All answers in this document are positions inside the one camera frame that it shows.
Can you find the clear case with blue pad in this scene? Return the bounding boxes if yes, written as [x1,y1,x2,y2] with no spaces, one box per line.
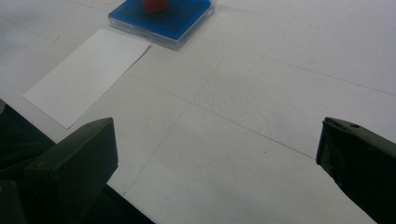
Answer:
[107,0,217,50]

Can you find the red stamp block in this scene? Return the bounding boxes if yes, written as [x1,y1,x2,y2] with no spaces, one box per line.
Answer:
[141,0,170,15]

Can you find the clear plastic lid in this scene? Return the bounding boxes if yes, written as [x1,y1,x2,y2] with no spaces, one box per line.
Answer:
[22,28,150,130]

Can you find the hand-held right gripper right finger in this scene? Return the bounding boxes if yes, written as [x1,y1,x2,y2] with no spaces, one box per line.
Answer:
[316,117,396,224]

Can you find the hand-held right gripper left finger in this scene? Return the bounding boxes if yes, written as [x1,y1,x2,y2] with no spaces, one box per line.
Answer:
[21,117,119,224]

